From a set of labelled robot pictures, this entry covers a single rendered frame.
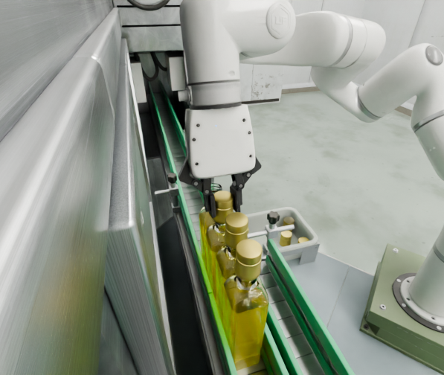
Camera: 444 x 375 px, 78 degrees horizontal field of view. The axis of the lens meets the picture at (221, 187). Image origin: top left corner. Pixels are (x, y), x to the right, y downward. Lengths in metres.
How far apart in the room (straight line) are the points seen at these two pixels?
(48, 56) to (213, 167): 0.27
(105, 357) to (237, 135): 0.30
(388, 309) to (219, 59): 0.65
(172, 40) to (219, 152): 0.94
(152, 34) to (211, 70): 0.92
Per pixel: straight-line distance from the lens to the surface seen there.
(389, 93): 0.67
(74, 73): 0.18
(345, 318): 0.84
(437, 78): 0.68
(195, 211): 0.86
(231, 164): 0.41
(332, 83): 0.65
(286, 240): 0.90
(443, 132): 0.67
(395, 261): 0.91
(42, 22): 0.20
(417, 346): 0.82
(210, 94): 0.38
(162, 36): 1.29
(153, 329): 0.26
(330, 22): 0.54
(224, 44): 0.39
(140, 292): 0.22
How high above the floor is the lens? 1.43
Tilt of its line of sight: 35 degrees down
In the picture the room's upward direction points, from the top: straight up
